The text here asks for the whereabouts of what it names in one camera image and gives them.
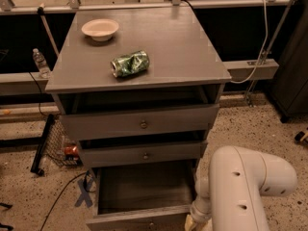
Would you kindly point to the foam gripper body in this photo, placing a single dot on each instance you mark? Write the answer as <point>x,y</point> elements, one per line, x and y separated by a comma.
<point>199,214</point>

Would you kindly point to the grey bottom drawer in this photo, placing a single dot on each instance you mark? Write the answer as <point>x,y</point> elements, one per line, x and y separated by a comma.
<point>142,195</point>

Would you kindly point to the grey drawer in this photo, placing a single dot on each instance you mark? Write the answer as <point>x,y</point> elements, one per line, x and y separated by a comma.
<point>142,195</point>
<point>109,156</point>
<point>139,122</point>

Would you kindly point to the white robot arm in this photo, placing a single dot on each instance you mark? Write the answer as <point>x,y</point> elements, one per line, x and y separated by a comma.
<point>230,196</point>

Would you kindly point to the grey top drawer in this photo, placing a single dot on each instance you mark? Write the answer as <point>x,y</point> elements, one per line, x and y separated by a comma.
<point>139,122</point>

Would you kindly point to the grey middle drawer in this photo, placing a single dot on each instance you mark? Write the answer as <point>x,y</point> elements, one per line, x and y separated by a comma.
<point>109,156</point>

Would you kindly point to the grey wooden drawer cabinet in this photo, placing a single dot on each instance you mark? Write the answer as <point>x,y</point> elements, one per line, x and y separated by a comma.
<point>184,69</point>

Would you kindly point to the black caster wheel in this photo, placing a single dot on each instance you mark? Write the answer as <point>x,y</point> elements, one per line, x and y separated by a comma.
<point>301,136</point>

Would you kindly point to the dark grey side cabinet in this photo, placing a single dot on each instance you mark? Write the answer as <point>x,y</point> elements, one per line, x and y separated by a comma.
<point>289,88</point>

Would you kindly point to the crushed green soda can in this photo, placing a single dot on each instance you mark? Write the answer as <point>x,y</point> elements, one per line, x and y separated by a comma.
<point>130,64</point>

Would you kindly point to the white paper bowl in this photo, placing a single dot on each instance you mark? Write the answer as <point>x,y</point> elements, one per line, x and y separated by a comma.
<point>100,29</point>

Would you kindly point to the clear plastic water bottle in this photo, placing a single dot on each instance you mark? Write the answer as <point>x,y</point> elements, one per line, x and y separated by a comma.
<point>41,63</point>

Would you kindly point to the black wire mesh basket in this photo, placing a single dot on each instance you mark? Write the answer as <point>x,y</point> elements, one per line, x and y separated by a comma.
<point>55,144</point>

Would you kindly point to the grey metal frame rail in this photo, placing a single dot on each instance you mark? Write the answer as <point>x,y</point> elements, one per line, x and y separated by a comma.
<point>32,83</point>

